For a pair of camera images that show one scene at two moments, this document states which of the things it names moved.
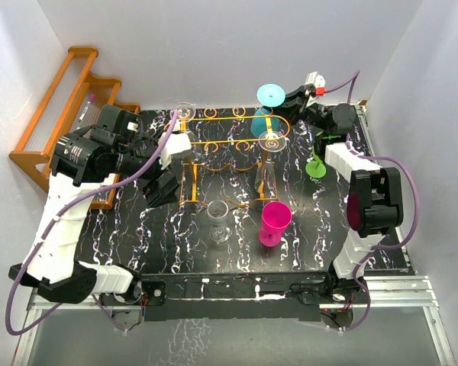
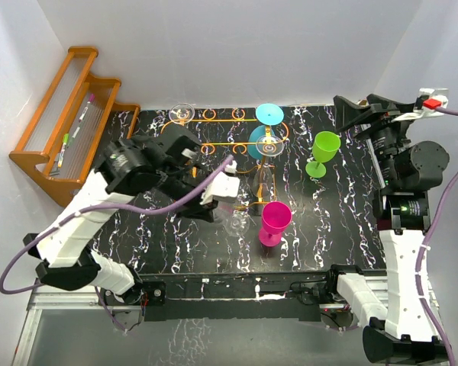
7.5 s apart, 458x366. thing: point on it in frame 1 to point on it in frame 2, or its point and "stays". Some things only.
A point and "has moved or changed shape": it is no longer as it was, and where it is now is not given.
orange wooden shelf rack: [72, 106] stays
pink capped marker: [91, 100] stays
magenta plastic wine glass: [276, 216] stays
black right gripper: [296, 98] to [347, 112]
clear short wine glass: [217, 212] to [235, 223]
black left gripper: [156, 194] to [195, 210]
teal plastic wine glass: [269, 95] has moved or changed shape
